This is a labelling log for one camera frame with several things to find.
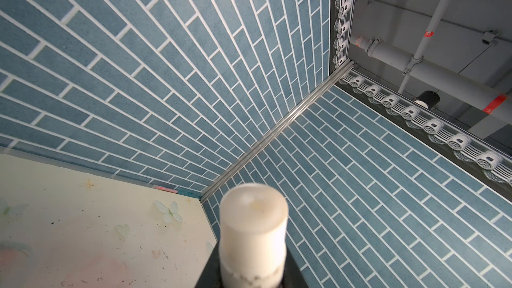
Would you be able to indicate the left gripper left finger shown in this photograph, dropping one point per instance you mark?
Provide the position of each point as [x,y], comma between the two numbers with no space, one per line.
[211,274]

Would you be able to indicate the white lace trim strip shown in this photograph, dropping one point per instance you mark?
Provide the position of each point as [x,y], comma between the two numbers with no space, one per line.
[463,43]

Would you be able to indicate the grey ceiling pipe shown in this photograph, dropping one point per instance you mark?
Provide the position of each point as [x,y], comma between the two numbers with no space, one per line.
[480,96]

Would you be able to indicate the white glue stick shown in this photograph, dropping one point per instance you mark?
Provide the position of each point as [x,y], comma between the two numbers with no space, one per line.
[252,248]

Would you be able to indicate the thin white ceiling pipe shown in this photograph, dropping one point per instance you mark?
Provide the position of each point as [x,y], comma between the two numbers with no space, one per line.
[417,58]

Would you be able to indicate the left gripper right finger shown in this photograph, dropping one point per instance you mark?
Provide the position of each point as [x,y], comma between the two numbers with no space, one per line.
[292,276]

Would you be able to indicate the black ceiling fixture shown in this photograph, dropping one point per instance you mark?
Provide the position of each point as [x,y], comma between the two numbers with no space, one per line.
[428,99]

